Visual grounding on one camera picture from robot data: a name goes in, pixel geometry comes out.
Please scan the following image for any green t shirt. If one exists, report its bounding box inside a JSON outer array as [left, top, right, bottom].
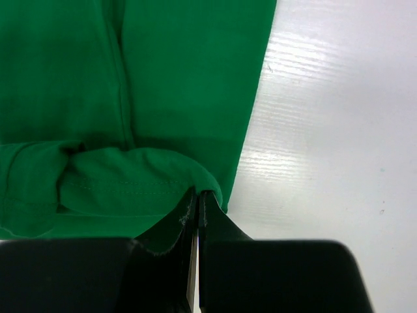
[[1, 1, 276, 240]]

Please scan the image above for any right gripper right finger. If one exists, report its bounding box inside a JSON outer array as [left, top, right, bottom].
[[198, 191, 373, 312]]

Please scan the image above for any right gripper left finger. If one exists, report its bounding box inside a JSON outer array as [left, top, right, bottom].
[[1, 189, 197, 312]]

